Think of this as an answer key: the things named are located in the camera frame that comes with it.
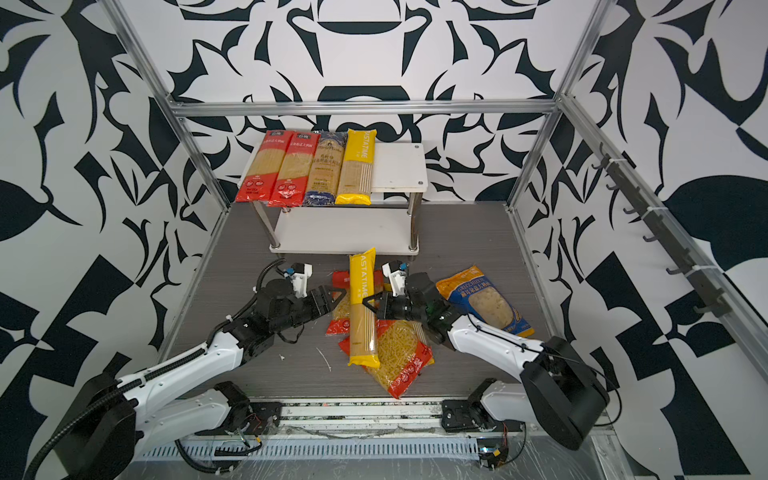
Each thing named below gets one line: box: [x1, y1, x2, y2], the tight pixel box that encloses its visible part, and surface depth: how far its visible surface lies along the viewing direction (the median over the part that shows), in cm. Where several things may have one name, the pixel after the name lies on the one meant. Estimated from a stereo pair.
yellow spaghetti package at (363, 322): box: [348, 247, 380, 369], surface depth 80 cm
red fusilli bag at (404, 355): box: [338, 320, 435, 400], surface depth 81 cm
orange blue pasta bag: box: [436, 266, 535, 337], surface depth 92 cm
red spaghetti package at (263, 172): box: [236, 130, 295, 205], surface depth 79 cm
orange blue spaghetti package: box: [304, 131, 347, 207], surface depth 80 cm
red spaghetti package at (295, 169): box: [267, 131, 321, 208], surface depth 79 cm
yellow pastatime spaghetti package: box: [335, 128, 377, 206], surface depth 81 cm
